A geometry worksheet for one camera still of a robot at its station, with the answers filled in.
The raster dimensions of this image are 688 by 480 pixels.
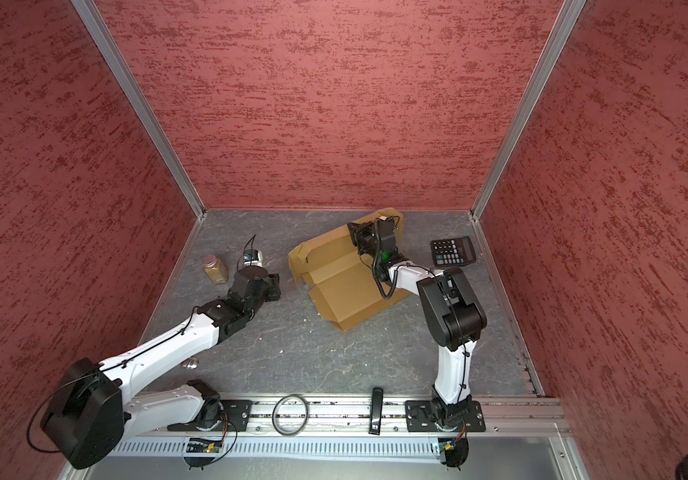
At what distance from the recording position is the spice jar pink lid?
3.08 feet

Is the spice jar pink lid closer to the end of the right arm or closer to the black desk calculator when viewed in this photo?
the end of the right arm

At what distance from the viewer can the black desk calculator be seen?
1.05m

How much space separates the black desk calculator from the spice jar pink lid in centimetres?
76
